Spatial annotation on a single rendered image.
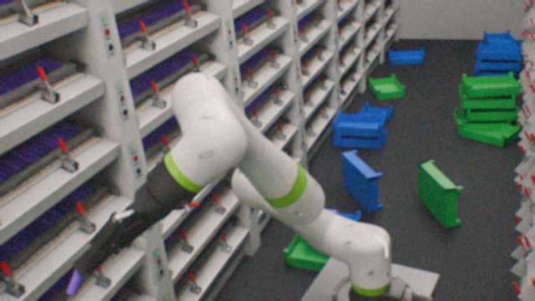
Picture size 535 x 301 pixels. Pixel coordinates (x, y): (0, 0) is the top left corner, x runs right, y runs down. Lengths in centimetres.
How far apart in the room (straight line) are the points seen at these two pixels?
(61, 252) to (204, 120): 73
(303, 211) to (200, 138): 45
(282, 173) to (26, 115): 61
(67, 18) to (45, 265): 62
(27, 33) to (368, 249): 106
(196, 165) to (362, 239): 82
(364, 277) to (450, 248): 98
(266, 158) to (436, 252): 153
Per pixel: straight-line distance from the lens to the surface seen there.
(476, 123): 381
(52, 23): 145
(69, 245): 160
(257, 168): 120
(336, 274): 195
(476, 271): 254
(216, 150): 95
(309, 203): 133
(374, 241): 168
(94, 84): 157
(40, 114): 143
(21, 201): 145
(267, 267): 254
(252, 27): 256
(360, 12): 419
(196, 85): 106
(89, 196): 172
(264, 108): 271
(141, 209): 104
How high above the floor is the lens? 156
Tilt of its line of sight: 26 degrees down
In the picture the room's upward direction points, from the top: 6 degrees counter-clockwise
